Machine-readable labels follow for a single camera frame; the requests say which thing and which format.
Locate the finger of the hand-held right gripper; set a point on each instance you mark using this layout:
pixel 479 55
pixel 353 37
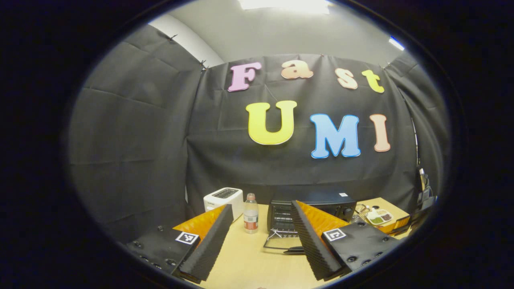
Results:
pixel 397 225

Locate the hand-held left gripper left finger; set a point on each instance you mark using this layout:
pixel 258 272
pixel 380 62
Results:
pixel 213 241

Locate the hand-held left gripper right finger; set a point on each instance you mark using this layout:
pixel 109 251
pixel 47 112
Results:
pixel 311 241

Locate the black electric oven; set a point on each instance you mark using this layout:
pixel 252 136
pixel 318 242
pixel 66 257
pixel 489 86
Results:
pixel 321 200

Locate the white divided condiment dish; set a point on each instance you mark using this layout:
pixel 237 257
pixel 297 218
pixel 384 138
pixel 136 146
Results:
pixel 379 219

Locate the white toaster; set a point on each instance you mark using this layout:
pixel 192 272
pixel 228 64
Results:
pixel 221 199

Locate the clear plastic water bottle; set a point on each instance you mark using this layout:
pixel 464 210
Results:
pixel 251 216

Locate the black backdrop cloth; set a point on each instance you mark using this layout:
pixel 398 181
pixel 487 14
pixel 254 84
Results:
pixel 140 160

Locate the small ceiling light panel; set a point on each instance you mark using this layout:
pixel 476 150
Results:
pixel 396 43

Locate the large ceiling light panel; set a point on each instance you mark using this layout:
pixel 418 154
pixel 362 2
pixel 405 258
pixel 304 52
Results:
pixel 285 5

